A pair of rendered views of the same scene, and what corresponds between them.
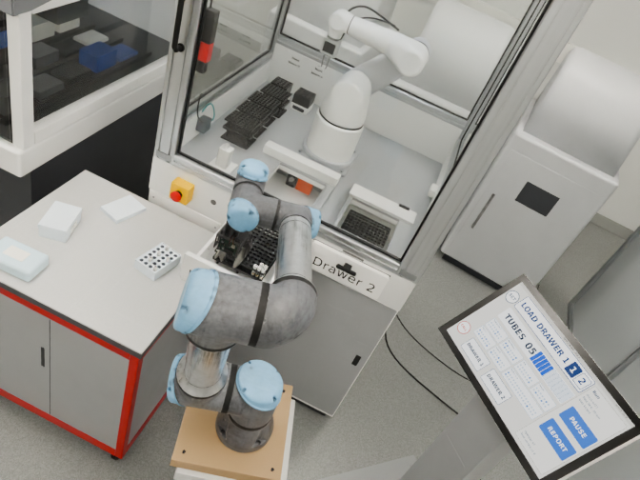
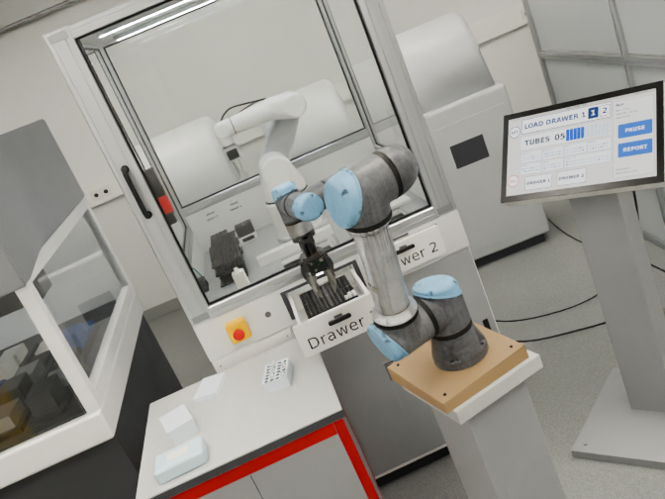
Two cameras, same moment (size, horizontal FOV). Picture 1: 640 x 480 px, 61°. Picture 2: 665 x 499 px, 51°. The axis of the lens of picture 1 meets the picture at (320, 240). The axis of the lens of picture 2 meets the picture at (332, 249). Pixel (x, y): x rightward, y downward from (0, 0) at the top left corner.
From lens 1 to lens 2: 0.99 m
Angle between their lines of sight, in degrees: 22
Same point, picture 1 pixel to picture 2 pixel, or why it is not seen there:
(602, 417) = (637, 108)
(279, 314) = (395, 150)
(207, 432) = (444, 376)
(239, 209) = (303, 199)
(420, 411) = (581, 349)
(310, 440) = not seen: hidden behind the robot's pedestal
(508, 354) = (553, 155)
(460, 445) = (610, 262)
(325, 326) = not seen: hidden behind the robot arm
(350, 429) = (549, 406)
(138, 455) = not seen: outside the picture
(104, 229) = (214, 404)
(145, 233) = (245, 380)
